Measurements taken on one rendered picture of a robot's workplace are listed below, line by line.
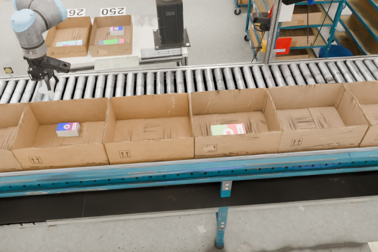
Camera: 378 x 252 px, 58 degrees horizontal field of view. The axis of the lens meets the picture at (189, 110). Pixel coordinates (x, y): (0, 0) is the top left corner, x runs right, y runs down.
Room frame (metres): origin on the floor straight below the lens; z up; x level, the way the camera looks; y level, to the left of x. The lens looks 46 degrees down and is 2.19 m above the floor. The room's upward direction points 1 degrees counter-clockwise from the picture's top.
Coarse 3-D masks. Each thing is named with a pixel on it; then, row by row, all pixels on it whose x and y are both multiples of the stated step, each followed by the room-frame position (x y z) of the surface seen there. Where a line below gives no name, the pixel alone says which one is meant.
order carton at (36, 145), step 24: (24, 120) 1.09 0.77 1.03; (48, 120) 1.19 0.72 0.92; (72, 120) 1.20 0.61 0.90; (96, 120) 1.21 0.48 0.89; (24, 144) 1.00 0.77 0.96; (48, 144) 1.06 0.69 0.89; (72, 144) 1.06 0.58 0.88; (96, 144) 0.93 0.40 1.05; (24, 168) 0.91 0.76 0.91; (48, 168) 0.91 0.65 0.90
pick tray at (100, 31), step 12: (96, 24) 2.32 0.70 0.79; (108, 24) 2.33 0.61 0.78; (120, 24) 2.34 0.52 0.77; (132, 24) 2.33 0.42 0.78; (96, 36) 2.20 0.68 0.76; (108, 36) 2.20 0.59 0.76; (120, 36) 2.19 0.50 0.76; (132, 36) 2.19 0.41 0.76; (96, 48) 1.95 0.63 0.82; (108, 48) 1.96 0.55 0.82; (120, 48) 1.96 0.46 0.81
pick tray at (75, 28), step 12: (60, 24) 2.32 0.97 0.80; (72, 24) 2.33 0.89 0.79; (84, 24) 2.33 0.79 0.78; (48, 36) 2.11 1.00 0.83; (60, 36) 2.21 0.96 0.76; (72, 36) 2.21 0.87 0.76; (84, 36) 2.21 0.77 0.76; (48, 48) 1.94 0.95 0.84; (60, 48) 1.95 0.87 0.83; (72, 48) 1.95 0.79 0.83; (84, 48) 1.96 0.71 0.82
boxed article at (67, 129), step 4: (60, 124) 1.15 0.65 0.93; (64, 124) 1.15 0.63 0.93; (68, 124) 1.15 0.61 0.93; (72, 124) 1.15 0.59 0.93; (76, 124) 1.15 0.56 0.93; (60, 128) 1.12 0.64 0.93; (64, 128) 1.12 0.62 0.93; (68, 128) 1.12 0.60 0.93; (72, 128) 1.12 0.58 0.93; (76, 128) 1.12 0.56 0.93; (60, 132) 1.11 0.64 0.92; (64, 132) 1.11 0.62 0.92; (68, 132) 1.11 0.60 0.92; (72, 132) 1.11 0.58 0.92; (76, 132) 1.11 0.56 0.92; (60, 136) 1.11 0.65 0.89; (68, 136) 1.11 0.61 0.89; (72, 136) 1.11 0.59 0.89
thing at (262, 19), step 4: (256, 12) 1.91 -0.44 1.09; (260, 12) 1.92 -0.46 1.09; (264, 12) 1.92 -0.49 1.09; (252, 16) 1.90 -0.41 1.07; (256, 16) 1.87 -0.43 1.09; (260, 16) 1.87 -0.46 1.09; (264, 16) 1.87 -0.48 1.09; (252, 20) 1.89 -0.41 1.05; (256, 20) 1.86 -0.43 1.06; (260, 20) 1.86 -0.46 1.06; (264, 20) 1.86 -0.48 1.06; (268, 20) 1.87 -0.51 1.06; (260, 24) 1.89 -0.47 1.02; (264, 24) 1.88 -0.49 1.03; (260, 28) 1.87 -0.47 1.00
